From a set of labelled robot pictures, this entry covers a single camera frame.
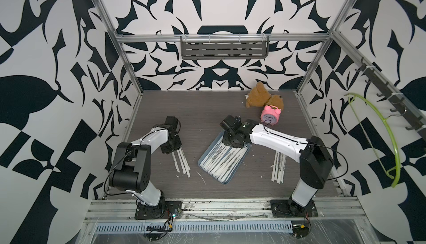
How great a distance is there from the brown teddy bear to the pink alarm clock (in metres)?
0.04

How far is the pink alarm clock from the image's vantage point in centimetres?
98

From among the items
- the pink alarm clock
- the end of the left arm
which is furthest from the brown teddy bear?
the end of the left arm

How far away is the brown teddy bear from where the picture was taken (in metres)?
1.06
